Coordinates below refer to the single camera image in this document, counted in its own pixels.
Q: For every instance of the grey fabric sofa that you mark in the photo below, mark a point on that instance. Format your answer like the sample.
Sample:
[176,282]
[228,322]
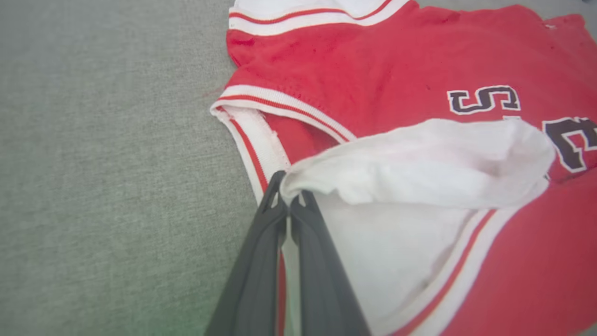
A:
[107,168]

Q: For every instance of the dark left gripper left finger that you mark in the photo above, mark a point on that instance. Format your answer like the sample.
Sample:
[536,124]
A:
[256,270]

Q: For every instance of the red white sports jersey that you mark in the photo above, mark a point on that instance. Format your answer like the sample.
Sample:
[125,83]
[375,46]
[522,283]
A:
[410,154]

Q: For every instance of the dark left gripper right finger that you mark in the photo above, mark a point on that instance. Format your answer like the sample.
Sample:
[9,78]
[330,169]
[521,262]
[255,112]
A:
[322,275]

